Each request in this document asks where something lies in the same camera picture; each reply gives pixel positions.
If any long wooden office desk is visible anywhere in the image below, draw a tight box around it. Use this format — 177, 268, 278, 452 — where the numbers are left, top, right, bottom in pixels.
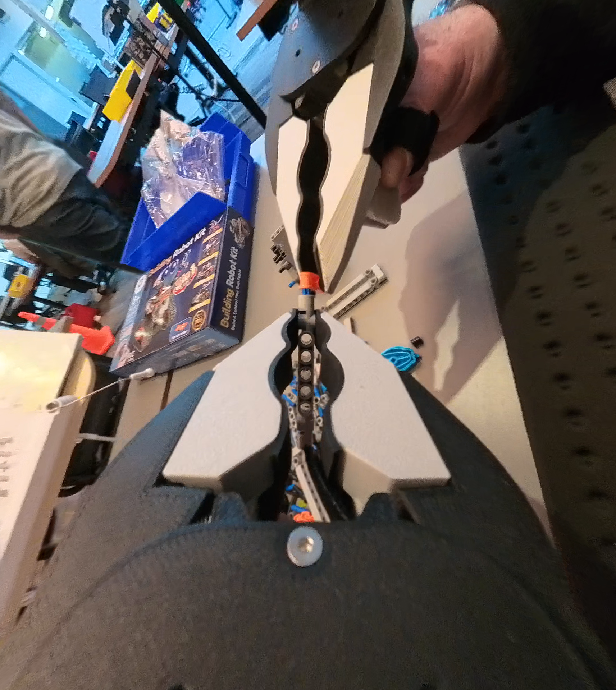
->
86, 0, 184, 186

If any blue toy kit box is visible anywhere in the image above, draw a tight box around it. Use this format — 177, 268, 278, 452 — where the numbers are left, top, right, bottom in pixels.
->
109, 205, 257, 378

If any blue brick separator tool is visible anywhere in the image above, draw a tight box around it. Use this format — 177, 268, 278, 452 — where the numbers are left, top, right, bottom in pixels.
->
380, 343, 423, 374

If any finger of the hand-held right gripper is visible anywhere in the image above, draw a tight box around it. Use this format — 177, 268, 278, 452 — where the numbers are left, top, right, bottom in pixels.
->
275, 114, 325, 281
318, 60, 406, 294

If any yellow storage bin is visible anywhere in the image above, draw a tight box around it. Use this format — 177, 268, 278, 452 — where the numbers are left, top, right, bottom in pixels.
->
102, 60, 143, 121

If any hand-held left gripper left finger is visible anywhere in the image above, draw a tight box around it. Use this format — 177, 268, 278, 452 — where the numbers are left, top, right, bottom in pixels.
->
163, 312, 300, 516

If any dark grey perforated beam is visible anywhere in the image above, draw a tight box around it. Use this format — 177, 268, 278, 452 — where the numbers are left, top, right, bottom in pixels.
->
290, 307, 321, 445

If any person's right hand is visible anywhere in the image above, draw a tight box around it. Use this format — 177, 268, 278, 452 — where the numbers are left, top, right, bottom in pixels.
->
378, 5, 510, 206

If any wooden book stand, white base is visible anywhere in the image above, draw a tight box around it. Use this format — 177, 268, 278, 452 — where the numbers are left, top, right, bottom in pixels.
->
0, 329, 158, 658

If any clear plastic bag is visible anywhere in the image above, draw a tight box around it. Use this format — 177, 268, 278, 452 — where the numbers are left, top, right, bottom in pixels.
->
140, 112, 230, 229

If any instruction manual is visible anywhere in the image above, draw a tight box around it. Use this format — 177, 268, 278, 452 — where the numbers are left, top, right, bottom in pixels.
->
0, 327, 82, 572

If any person's right forearm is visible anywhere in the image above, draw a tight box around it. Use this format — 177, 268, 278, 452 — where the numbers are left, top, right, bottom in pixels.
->
468, 0, 616, 143

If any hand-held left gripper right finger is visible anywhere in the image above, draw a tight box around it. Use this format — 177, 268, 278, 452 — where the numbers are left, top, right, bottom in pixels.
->
314, 312, 452, 516

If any blue storage bin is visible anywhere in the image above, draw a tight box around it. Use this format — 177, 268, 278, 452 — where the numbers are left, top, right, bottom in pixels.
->
120, 112, 259, 272

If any red storage bin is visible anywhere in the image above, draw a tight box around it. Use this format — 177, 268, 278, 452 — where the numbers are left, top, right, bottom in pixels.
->
17, 307, 117, 358

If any black perforated mat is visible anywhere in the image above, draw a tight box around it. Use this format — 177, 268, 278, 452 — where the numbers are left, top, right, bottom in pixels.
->
457, 60, 616, 690

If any black perforated block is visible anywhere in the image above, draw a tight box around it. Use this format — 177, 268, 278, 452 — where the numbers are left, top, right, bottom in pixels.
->
269, 225, 293, 272

